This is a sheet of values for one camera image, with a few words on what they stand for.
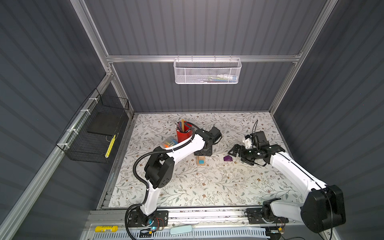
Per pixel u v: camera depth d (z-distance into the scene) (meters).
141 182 0.51
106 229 0.69
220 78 0.92
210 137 0.64
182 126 0.96
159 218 0.72
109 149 0.68
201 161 0.91
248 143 0.77
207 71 1.23
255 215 0.74
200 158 0.88
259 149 0.63
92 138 0.72
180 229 0.72
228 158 0.93
